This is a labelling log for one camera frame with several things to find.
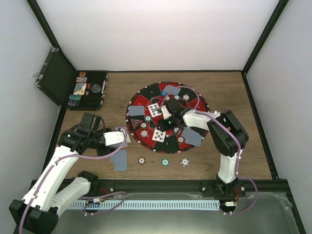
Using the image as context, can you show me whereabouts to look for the nine of clubs card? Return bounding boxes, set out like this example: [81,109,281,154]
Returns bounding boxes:
[148,103,162,117]

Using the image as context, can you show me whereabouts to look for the blue cards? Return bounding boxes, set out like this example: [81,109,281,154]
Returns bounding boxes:
[181,127,203,147]

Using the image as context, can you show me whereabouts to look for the seven of clubs card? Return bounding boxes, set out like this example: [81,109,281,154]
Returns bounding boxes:
[152,128,166,143]

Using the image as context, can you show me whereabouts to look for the brown 100 chips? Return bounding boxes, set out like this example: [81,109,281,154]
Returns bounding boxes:
[141,122,147,129]

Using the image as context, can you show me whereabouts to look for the blue 10 chips seat two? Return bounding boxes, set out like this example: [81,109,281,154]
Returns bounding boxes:
[140,130,149,137]

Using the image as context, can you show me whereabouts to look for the triangular all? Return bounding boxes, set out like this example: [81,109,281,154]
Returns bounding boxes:
[131,119,143,130]

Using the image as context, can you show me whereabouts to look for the teal chip stack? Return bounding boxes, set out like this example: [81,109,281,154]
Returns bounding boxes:
[161,158,170,166]

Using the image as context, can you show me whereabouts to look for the purple chip stack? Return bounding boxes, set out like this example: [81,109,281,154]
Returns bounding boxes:
[180,158,190,167]

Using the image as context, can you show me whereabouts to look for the brown 100 chip stack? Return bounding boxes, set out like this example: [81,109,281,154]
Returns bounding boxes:
[138,157,145,164]

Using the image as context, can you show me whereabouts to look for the dealt blue backed card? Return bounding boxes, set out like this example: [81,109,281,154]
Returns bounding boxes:
[110,155,123,163]

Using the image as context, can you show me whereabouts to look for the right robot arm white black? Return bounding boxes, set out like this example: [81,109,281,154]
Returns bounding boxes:
[157,99,249,196]

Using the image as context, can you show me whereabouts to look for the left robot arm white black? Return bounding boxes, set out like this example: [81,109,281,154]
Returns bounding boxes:
[9,113,129,234]

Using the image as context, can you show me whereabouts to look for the round red black poker mat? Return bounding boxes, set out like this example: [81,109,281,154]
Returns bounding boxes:
[125,82,210,154]

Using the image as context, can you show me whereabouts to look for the chips in case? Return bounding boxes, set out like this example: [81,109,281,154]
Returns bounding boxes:
[67,72,88,107]

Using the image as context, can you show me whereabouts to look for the clear round dealer button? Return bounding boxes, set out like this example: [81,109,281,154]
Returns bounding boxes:
[91,84,102,93]

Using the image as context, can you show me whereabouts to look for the black poker chip case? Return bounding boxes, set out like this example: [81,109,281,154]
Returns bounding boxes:
[34,48,108,111]

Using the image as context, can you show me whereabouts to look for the card deck in case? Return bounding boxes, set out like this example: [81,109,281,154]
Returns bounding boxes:
[73,83,87,96]

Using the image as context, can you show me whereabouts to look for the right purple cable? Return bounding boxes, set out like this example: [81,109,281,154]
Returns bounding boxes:
[163,85,258,216]

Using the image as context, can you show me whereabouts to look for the light blue slotted cable duct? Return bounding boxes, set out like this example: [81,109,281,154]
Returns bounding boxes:
[69,200,220,211]

